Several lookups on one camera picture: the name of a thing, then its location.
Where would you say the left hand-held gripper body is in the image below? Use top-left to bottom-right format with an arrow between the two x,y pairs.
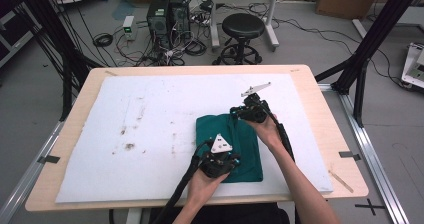
199,133 -> 238,180

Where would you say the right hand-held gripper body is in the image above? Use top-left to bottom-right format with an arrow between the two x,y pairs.
238,81 -> 272,125

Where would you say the green long-sleeve shirt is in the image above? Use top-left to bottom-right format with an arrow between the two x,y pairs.
195,113 -> 265,184

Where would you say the person's left hand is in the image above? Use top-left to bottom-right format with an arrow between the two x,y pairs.
186,165 -> 232,206

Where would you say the person's right hand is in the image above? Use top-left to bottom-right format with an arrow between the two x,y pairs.
247,111 -> 285,151

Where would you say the person's dark clothing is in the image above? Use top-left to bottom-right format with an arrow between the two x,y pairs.
149,202 -> 301,224

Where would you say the black round stool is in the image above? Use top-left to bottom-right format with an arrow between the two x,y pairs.
211,12 -> 266,66

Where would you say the white foam mat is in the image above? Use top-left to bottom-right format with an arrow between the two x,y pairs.
55,73 -> 334,204

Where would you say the black tape marker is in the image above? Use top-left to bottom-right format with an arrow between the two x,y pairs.
338,150 -> 362,162
36,154 -> 61,165

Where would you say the tan tape strip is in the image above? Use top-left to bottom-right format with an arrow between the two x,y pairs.
327,169 -> 355,195

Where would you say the black computer tower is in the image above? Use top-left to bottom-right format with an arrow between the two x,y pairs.
168,0 -> 192,41
146,0 -> 172,49

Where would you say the white box with green display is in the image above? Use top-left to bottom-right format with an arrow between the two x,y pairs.
122,15 -> 136,41

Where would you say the large cardboard box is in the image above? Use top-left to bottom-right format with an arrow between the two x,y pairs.
315,0 -> 385,21

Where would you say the white machine with circuit board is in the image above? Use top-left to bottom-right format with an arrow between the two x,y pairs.
400,42 -> 424,91

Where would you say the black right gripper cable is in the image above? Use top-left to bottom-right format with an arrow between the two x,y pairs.
255,97 -> 296,162

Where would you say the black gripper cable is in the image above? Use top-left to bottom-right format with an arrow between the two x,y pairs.
151,138 -> 215,224
255,97 -> 296,162

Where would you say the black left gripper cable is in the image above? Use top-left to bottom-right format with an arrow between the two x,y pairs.
151,138 -> 215,224

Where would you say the white desk frame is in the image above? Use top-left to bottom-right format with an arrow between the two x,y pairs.
209,0 -> 314,52

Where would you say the tangle of floor cables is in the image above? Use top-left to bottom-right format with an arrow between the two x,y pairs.
112,23 -> 208,67

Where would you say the aluminium floor rail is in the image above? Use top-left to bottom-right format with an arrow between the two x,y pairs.
0,120 -> 65,224
317,82 -> 410,224

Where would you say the black metal frame stand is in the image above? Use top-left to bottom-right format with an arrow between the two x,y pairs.
0,0 -> 103,122
314,0 -> 424,128

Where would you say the coiled black cable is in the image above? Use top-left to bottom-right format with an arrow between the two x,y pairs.
92,32 -> 115,49

